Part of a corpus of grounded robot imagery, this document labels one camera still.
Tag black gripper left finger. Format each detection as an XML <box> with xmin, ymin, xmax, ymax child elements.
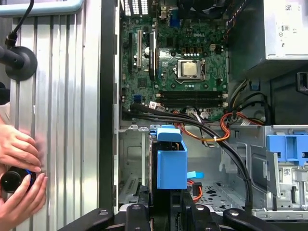
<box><xmin>57</xmin><ymin>185</ymin><xmax>155</xmax><ymax>231</ymax></box>

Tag orange power wire bundle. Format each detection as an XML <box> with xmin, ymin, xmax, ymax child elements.
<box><xmin>175</xmin><ymin>111</ymin><xmax>265</xmax><ymax>148</ymax></box>

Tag black PC case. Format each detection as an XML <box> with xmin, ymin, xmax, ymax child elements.
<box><xmin>100</xmin><ymin>0</ymin><xmax>308</xmax><ymax>231</ymax></box>

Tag person's right hand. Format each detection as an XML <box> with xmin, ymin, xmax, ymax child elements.
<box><xmin>0</xmin><ymin>172</ymin><xmax>48</xmax><ymax>227</ymax></box>

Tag thick black cable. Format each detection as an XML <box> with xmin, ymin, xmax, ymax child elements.
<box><xmin>121</xmin><ymin>103</ymin><xmax>254</xmax><ymax>214</ymax></box>

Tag white expansion slot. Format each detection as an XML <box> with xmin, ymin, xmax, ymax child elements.
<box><xmin>136</xmin><ymin>28</ymin><xmax>142</xmax><ymax>68</ymax></box>

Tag silver optical drive cage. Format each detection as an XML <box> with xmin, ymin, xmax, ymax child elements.
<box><xmin>250</xmin><ymin>125</ymin><xmax>308</xmax><ymax>221</ymax></box>

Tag black case fan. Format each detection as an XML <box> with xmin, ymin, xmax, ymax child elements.
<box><xmin>177</xmin><ymin>0</ymin><xmax>227</xmax><ymax>20</ymax></box>

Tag silver disk bay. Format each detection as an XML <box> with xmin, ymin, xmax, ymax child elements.
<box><xmin>117</xmin><ymin>124</ymin><xmax>253</xmax><ymax>217</ymax></box>

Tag orange data wire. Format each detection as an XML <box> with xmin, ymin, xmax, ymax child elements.
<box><xmin>187</xmin><ymin>179</ymin><xmax>203</xmax><ymax>203</ymax></box>

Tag yellow black power wire bundle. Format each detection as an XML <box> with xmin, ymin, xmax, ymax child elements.
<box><xmin>226</xmin><ymin>78</ymin><xmax>274</xmax><ymax>126</ymax></box>

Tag black RAM slot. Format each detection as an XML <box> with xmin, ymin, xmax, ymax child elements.
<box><xmin>157</xmin><ymin>90</ymin><xmax>228</xmax><ymax>100</ymax></box>
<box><xmin>157</xmin><ymin>98</ymin><xmax>228</xmax><ymax>108</ymax></box>

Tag person's left hand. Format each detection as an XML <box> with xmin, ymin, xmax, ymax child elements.
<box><xmin>0</xmin><ymin>116</ymin><xmax>43</xmax><ymax>173</ymax></box>

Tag black pendant cable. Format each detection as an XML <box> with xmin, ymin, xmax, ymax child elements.
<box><xmin>6</xmin><ymin>0</ymin><xmax>36</xmax><ymax>48</ymax></box>

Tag black round stand foot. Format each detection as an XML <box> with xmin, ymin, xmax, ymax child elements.
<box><xmin>0</xmin><ymin>45</ymin><xmax>39</xmax><ymax>82</ymax></box>

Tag silver power supply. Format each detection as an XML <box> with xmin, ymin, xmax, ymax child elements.
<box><xmin>228</xmin><ymin>0</ymin><xmax>308</xmax><ymax>77</ymax></box>

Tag round black tool blue ring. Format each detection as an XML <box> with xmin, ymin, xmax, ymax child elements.
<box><xmin>0</xmin><ymin>168</ymin><xmax>37</xmax><ymax>193</ymax></box>

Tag red black twisted wire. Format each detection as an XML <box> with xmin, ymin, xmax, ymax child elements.
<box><xmin>222</xmin><ymin>0</ymin><xmax>250</xmax><ymax>43</ymax></box>

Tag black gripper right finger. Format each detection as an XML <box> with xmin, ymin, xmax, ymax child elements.
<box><xmin>169</xmin><ymin>188</ymin><xmax>284</xmax><ymax>231</ymax></box>

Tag black expansion slot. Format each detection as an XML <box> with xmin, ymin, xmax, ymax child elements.
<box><xmin>128</xmin><ymin>31</ymin><xmax>134</xmax><ymax>76</ymax></box>

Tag black CPU socket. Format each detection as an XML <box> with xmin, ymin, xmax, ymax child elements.
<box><xmin>173</xmin><ymin>58</ymin><xmax>208</xmax><ymax>85</ymax></box>

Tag blue drive latch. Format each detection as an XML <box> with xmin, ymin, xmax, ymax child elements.
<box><xmin>266</xmin><ymin>133</ymin><xmax>308</xmax><ymax>167</ymax></box>

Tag green motherboard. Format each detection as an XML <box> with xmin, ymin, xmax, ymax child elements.
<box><xmin>119</xmin><ymin>4</ymin><xmax>230</xmax><ymax>122</ymax></box>

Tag hard disk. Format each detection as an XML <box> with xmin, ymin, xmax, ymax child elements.
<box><xmin>147</xmin><ymin>124</ymin><xmax>189</xmax><ymax>210</ymax></box>

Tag black graphics card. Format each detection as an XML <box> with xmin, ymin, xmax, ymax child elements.
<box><xmin>148</xmin><ymin>30</ymin><xmax>159</xmax><ymax>82</ymax></box>

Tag silver CPU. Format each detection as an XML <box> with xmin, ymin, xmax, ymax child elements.
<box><xmin>181</xmin><ymin>61</ymin><xmax>201</xmax><ymax>79</ymax></box>

